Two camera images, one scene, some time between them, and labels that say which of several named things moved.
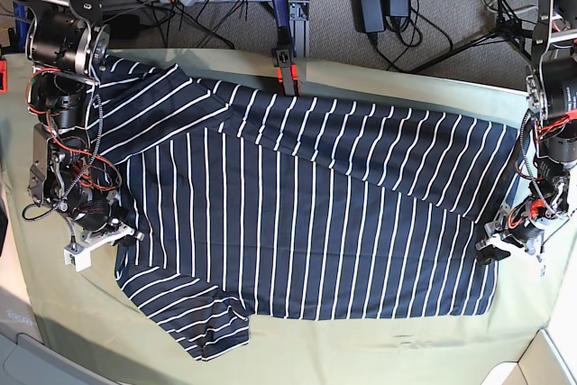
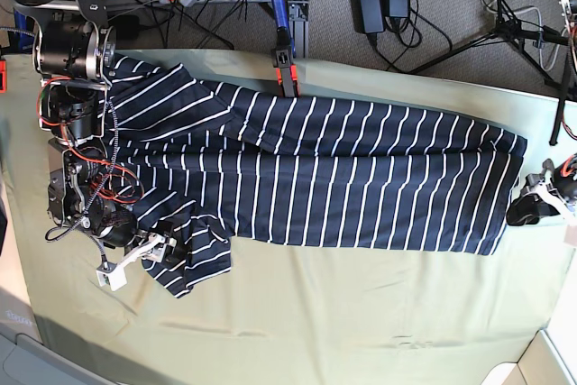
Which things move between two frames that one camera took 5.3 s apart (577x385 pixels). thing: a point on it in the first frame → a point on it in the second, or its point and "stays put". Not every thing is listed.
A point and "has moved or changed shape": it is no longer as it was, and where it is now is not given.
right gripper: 531,238 → 527,209
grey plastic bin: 24,358 stays put
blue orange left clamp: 16,42 stays put
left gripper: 114,233 → 157,243
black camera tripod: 507,28 stays put
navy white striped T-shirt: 242,201 has moved or changed shape
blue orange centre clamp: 284,55 stays put
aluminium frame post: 298,13 stays put
